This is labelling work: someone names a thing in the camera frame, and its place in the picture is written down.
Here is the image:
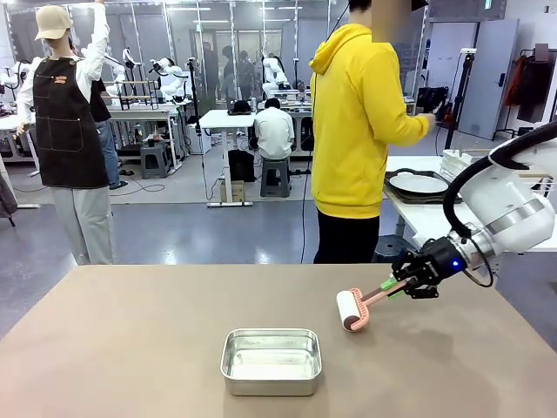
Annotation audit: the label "white side table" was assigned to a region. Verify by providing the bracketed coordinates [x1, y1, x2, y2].
[385, 155, 557, 262]

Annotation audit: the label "white-shirted mannequin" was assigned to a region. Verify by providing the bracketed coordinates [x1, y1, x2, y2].
[16, 0, 115, 266]

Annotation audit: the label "black round stool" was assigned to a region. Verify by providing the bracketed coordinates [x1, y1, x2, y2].
[372, 234, 414, 264]

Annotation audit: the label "dark grey hanging fabric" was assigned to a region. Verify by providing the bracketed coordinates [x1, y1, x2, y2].
[0, 169, 18, 227]

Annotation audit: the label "seated person in white shirt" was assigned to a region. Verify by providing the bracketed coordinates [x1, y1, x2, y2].
[252, 98, 295, 175]

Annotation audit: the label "black backpack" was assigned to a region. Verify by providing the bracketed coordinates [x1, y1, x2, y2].
[227, 149, 257, 183]

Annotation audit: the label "grey plastic step stool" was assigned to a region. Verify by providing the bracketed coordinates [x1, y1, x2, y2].
[259, 158, 292, 199]
[139, 143, 171, 179]

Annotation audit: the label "black camera tripod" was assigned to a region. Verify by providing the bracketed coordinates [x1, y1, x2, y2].
[187, 56, 204, 134]

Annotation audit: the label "pink lint roller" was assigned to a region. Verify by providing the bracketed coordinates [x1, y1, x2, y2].
[335, 285, 413, 334]

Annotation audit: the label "black suitcase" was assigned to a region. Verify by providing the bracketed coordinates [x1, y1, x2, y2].
[417, 85, 450, 115]

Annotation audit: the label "right gripper thin black cable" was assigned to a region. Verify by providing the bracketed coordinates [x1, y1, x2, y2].
[459, 237, 496, 288]

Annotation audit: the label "black clothes rack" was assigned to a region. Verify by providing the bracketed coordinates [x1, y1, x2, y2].
[493, 43, 557, 143]

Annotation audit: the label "standing person in black top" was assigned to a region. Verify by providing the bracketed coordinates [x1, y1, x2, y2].
[68, 37, 122, 191]

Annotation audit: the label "cardboard box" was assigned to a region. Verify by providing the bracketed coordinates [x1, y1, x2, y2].
[219, 180, 245, 204]

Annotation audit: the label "white wire dish rack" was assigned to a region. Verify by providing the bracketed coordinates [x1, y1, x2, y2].
[440, 147, 557, 197]

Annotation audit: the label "white rack cutlery holder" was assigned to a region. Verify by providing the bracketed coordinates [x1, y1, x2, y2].
[441, 149, 473, 175]

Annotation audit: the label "black tripod light stand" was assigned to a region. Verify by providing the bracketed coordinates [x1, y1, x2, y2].
[443, 48, 479, 152]

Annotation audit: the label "distant standing person dark clothes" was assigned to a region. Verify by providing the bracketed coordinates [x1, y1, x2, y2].
[221, 45, 241, 102]

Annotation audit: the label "rectangular metal container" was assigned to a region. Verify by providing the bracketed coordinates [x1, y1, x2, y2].
[219, 327, 324, 397]

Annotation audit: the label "dark brown apron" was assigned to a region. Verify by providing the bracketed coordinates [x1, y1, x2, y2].
[32, 56, 111, 189]

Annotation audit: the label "person in yellow hoodie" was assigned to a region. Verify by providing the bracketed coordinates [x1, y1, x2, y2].
[309, 0, 438, 266]

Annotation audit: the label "white round plate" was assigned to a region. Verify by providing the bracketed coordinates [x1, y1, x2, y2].
[389, 171, 449, 195]

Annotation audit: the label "person's right forearm yellow sleeve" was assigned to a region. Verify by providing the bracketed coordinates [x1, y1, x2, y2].
[391, 104, 432, 147]

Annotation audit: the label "round white background table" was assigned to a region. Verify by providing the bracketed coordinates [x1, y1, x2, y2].
[0, 113, 36, 165]

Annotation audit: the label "grey door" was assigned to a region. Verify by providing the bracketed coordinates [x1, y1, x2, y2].
[459, 17, 521, 141]

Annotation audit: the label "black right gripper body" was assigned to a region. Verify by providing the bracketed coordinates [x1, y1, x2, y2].
[417, 237, 463, 284]

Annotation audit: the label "black frame wooden rail rack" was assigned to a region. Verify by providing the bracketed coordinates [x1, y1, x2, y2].
[117, 79, 158, 110]

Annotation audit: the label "right arm black braided hose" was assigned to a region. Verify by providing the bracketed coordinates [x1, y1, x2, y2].
[441, 125, 557, 239]

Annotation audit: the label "white background workbench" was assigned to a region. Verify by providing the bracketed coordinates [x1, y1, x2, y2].
[108, 102, 192, 175]

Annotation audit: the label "beige baseball cap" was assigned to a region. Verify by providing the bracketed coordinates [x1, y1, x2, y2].
[34, 4, 73, 42]

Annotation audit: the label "white standing desk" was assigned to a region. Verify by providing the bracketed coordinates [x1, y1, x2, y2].
[198, 108, 258, 208]

